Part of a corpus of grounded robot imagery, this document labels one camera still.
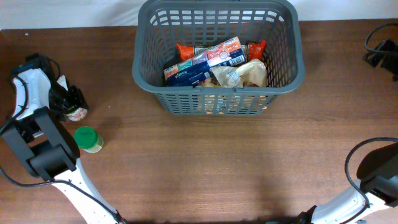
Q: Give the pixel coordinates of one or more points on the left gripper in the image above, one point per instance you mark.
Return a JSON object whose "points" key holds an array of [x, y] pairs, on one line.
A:
{"points": [[60, 107]]}

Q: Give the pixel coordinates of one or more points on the green lid jar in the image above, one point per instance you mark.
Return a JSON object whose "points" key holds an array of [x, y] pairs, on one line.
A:
{"points": [[77, 114], [88, 139]]}

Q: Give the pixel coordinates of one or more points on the grey plastic shopping basket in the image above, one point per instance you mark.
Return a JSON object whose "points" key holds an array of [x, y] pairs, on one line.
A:
{"points": [[163, 24]]}

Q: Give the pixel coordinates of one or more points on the orange spaghetti packet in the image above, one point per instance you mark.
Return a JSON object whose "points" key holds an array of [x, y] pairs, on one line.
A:
{"points": [[252, 50]]}

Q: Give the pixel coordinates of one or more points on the beige paper bag packet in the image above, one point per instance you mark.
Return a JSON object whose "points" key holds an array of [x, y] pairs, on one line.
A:
{"points": [[253, 72]]}

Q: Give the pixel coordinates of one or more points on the white tissue pack stack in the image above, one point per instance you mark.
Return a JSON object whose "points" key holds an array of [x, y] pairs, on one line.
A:
{"points": [[197, 69]]}

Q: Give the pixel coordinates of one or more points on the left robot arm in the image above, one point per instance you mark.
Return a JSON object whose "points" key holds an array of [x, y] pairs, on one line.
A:
{"points": [[45, 148]]}

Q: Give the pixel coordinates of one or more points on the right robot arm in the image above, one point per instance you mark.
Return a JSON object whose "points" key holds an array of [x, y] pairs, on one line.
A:
{"points": [[374, 190]]}

